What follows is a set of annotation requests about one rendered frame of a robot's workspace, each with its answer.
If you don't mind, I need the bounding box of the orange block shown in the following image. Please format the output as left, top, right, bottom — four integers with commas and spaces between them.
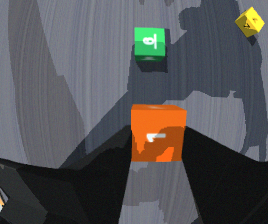
131, 104, 186, 162

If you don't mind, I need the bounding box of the green block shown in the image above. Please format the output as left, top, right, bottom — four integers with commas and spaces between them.
135, 28, 165, 62

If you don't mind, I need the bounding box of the yellow block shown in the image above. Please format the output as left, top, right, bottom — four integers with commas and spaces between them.
235, 7, 264, 37

